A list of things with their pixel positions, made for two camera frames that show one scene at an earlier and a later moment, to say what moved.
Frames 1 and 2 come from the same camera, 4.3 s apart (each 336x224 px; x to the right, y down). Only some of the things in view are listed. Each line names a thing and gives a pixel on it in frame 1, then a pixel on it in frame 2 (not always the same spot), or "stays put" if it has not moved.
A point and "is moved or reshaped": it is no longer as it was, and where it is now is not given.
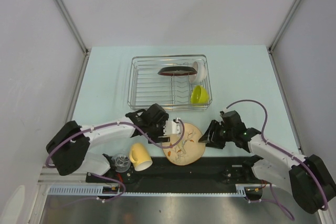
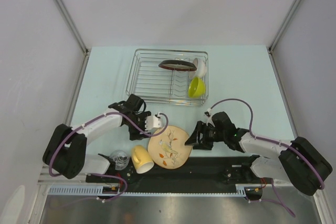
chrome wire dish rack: (177, 82) is moved or reshaped
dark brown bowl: (177, 71) to (178, 65)
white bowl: (200, 74) is moved or reshaped
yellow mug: (139, 155) stays put
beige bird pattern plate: (189, 150) is moved or reshaped
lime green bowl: (199, 96) to (197, 87)
